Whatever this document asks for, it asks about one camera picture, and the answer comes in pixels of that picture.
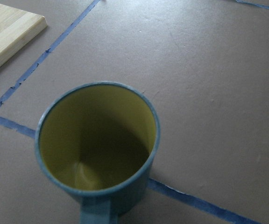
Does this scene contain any teal mug yellow inside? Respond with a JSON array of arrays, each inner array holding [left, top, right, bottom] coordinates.
[[35, 81, 160, 224]]

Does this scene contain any blue tape strip crosswise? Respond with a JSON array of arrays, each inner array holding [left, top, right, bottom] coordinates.
[[0, 116, 257, 224]]

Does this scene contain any blue tape strip lengthwise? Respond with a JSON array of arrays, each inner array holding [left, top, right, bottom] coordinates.
[[0, 0, 100, 108]]

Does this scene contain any bamboo cutting board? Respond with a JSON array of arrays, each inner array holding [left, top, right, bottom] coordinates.
[[0, 4, 47, 66]]

